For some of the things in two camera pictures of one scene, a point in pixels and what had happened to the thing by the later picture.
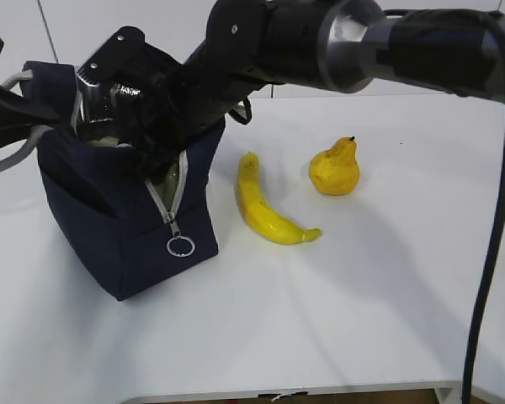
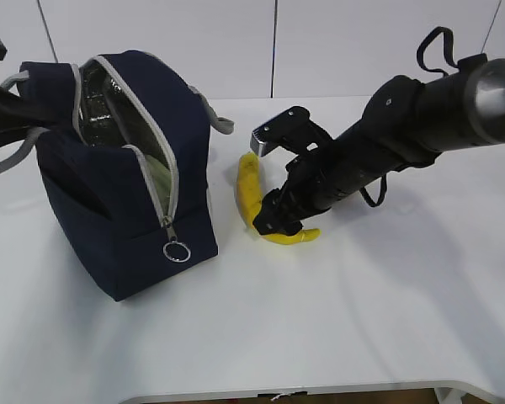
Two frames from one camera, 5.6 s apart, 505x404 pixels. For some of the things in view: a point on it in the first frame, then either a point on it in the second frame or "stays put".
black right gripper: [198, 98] to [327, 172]
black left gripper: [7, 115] stays put
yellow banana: [268, 222] stays put
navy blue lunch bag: [127, 217] stays put
